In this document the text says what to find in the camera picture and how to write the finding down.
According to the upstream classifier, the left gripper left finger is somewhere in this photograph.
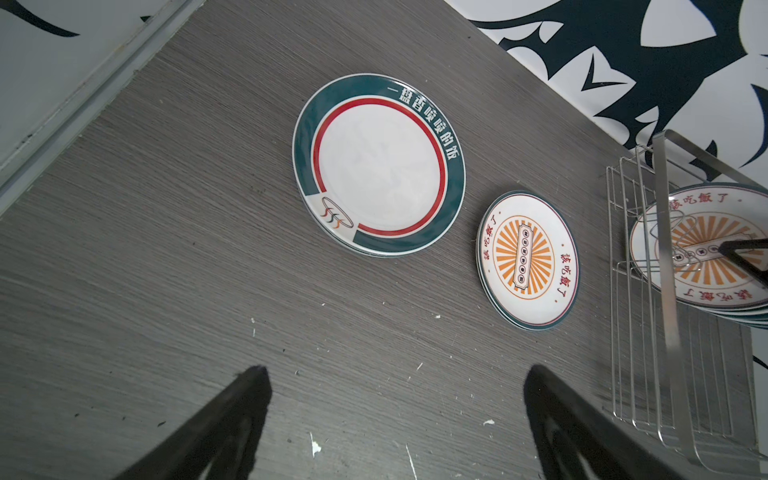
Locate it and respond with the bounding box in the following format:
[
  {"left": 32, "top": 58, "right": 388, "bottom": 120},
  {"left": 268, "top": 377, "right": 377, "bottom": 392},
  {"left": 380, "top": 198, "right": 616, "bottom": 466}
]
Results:
[{"left": 117, "top": 366, "right": 272, "bottom": 479}]

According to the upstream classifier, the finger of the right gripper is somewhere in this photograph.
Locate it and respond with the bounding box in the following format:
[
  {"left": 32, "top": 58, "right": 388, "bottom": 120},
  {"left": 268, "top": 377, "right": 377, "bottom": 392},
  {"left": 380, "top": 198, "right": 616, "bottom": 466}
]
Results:
[{"left": 716, "top": 238, "right": 768, "bottom": 289}]

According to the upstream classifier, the white plate orange sunburst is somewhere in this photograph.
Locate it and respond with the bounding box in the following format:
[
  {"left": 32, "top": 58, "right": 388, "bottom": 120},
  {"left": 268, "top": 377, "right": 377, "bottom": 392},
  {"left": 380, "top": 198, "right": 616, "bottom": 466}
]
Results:
[{"left": 476, "top": 191, "right": 581, "bottom": 331}]

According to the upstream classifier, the white plate green red band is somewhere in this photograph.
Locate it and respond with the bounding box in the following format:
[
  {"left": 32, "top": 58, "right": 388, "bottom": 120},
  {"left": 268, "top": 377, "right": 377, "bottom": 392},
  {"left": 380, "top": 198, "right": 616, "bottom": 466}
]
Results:
[{"left": 291, "top": 73, "right": 466, "bottom": 258}]

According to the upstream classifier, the wire dish rack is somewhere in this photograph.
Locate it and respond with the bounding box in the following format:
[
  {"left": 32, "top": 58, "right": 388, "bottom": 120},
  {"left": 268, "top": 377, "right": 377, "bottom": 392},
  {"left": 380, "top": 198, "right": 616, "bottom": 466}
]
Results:
[{"left": 606, "top": 130, "right": 767, "bottom": 479}]

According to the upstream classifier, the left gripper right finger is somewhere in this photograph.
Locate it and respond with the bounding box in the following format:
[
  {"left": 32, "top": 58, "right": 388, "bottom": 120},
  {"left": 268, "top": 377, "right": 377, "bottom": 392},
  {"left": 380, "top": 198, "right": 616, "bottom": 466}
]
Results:
[{"left": 523, "top": 364, "right": 682, "bottom": 479}]

